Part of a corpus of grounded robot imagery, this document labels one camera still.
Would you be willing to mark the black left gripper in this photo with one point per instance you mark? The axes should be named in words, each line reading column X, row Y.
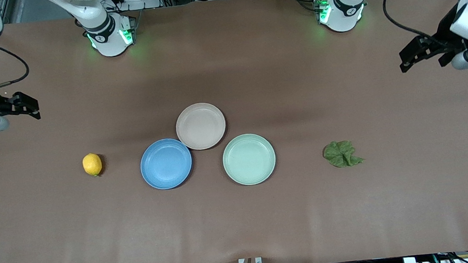
column 448, row 40

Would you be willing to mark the yellow lemon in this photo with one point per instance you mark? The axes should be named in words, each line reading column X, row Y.
column 92, row 164

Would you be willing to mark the green lettuce leaf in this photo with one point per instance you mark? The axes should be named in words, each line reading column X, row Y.
column 341, row 154

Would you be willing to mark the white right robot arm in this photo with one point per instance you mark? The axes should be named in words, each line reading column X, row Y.
column 107, row 40

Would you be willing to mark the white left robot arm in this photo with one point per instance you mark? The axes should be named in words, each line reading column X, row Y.
column 342, row 9

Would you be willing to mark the blue plate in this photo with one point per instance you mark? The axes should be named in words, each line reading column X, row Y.
column 166, row 163

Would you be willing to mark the brown table cover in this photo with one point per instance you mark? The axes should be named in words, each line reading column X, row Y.
column 354, row 223

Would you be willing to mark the beige plate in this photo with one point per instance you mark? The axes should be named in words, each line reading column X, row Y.
column 201, row 126

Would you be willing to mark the pale green plate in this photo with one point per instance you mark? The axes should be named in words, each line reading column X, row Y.
column 250, row 164

